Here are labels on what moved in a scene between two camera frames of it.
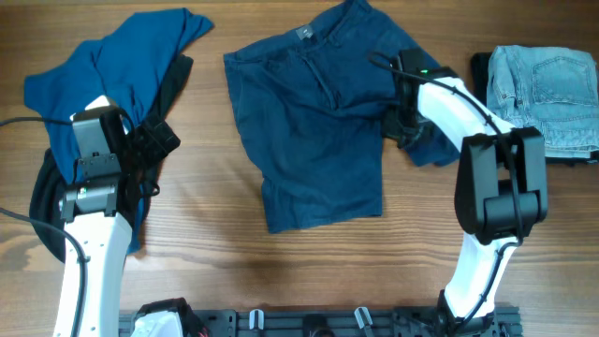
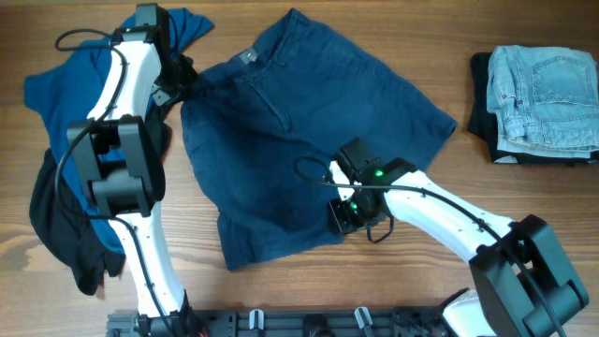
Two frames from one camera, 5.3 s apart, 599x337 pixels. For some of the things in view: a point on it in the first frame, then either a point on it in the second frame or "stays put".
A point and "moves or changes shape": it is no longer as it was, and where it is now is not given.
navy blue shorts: (314, 106) moves or changes shape
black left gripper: (156, 150) to (190, 76)
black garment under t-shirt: (49, 185) stays put
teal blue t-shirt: (129, 64) stays put
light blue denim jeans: (547, 87) stays put
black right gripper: (389, 129) to (343, 223)
